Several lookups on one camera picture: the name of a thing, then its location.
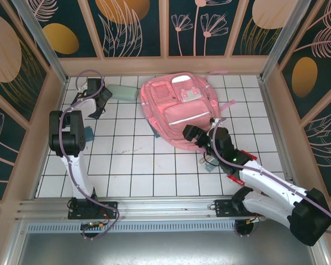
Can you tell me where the thin navy book yellow label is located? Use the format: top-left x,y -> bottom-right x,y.
72,92 -> 107,120

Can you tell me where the pink backpack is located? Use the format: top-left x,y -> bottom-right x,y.
140,70 -> 237,152

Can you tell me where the mint green pencil case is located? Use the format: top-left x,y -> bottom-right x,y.
108,84 -> 138,103

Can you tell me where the red card pack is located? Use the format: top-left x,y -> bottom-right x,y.
227,154 -> 259,185

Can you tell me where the small green circuit board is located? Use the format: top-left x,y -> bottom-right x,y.
81,221 -> 105,230

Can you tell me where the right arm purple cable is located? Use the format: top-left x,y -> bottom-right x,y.
211,117 -> 331,238

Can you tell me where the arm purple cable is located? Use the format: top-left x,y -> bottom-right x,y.
211,117 -> 331,238
59,70 -> 120,241

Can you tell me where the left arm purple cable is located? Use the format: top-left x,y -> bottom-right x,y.
59,70 -> 120,241

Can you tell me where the aluminium side rail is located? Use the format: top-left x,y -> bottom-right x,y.
258,77 -> 303,195

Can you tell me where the aluminium frame post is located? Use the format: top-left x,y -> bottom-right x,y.
10,0 -> 70,84
260,0 -> 311,78

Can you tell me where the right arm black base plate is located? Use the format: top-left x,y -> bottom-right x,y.
215,199 -> 265,218

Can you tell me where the aluminium mounting rail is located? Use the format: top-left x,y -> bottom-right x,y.
15,195 -> 319,221

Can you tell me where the slotted grey cable duct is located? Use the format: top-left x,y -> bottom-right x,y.
26,222 -> 238,233

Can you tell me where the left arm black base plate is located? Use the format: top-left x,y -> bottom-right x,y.
68,201 -> 119,220

